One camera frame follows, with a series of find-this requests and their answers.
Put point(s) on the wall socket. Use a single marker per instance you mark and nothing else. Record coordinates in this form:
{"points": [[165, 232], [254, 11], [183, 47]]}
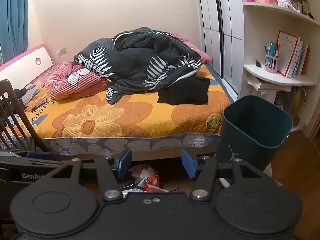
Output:
{"points": [[62, 51]]}

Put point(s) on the grey jar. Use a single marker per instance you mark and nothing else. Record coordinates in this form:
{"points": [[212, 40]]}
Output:
{"points": [[282, 100]]}

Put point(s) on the pile of litter on floor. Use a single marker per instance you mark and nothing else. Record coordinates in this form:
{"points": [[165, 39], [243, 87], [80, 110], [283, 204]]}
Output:
{"points": [[142, 171]]}

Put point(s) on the bed with orange floral sheet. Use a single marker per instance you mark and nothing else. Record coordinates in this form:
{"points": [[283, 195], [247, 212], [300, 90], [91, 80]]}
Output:
{"points": [[150, 115]]}

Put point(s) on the red framed certificate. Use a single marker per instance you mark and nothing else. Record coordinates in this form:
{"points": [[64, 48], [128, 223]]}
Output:
{"points": [[286, 52]]}

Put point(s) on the white sliding door wardrobe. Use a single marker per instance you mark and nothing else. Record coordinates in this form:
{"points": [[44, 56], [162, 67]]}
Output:
{"points": [[215, 30]]}

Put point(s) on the dark wooden chair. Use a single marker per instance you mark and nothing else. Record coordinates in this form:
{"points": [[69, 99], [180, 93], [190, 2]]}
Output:
{"points": [[22, 120]]}

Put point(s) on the small green figure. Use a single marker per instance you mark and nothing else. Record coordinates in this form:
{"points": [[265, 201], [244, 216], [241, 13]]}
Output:
{"points": [[258, 63]]}

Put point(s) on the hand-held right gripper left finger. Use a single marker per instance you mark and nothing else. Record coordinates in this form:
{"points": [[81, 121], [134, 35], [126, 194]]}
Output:
{"points": [[125, 162]]}

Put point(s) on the blue curtain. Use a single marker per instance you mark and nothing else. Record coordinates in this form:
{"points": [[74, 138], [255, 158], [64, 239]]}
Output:
{"points": [[12, 17]]}

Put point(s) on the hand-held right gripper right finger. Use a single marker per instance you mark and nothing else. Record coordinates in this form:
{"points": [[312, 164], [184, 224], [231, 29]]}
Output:
{"points": [[188, 165]]}

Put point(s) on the black leaf print duvet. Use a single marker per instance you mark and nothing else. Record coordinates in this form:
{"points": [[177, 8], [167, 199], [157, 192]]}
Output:
{"points": [[130, 62]]}

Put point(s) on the white crumpled cloth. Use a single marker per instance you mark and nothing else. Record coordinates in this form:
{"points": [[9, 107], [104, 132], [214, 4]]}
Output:
{"points": [[287, 3]]}

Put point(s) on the pink pen holder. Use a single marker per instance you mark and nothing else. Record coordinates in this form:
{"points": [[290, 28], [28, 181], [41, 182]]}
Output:
{"points": [[272, 62]]}

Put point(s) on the dark green trash bin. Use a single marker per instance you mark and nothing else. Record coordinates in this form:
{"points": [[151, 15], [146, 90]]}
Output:
{"points": [[250, 142]]}

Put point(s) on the white corner shelf unit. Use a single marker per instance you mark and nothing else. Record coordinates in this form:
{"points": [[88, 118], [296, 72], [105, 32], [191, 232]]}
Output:
{"points": [[255, 30]]}

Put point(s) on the red plastic wrapper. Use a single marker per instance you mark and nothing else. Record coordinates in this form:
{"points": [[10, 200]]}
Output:
{"points": [[153, 181]]}

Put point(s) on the row of books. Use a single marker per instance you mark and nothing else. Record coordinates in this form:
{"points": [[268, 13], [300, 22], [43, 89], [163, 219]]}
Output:
{"points": [[301, 60]]}

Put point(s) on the stack of papers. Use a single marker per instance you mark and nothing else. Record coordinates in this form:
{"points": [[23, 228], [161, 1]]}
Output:
{"points": [[260, 83]]}

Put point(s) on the dark pink quilt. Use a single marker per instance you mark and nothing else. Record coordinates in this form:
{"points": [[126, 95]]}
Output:
{"points": [[203, 56]]}

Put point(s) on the black garment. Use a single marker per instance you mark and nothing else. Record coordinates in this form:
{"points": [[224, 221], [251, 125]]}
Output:
{"points": [[185, 91]]}

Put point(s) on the pink white headboard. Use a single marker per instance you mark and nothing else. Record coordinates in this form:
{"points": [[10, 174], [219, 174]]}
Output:
{"points": [[22, 62]]}

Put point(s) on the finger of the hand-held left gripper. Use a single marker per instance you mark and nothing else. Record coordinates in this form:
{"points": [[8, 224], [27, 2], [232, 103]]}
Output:
{"points": [[37, 155]]}

